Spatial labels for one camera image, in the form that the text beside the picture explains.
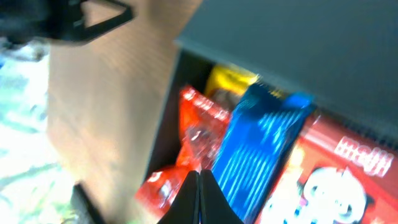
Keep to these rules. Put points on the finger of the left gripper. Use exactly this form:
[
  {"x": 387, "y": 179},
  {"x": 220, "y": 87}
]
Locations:
[{"x": 84, "y": 21}]

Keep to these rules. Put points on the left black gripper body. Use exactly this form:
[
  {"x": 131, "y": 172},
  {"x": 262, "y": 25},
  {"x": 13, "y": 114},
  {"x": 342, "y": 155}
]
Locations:
[{"x": 22, "y": 20}]

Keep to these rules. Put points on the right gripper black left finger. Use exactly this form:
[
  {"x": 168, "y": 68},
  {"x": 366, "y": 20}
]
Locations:
[{"x": 185, "y": 209}]

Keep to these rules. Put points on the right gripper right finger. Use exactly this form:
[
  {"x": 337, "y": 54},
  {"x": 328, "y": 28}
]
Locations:
[{"x": 214, "y": 208}]

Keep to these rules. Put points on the blue cookie wrapper pack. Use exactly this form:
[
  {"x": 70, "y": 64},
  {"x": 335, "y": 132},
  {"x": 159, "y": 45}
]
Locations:
[{"x": 261, "y": 129}]

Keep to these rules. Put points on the red Hacks candy bag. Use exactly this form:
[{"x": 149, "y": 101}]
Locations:
[{"x": 201, "y": 124}]

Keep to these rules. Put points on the red Hello Panda box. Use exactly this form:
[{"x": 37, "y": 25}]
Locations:
[{"x": 334, "y": 175}]

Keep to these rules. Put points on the yellow Hacks candy bag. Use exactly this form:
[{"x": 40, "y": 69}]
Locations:
[{"x": 231, "y": 83}]

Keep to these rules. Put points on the black gift box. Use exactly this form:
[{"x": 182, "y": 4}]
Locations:
[{"x": 342, "y": 52}]

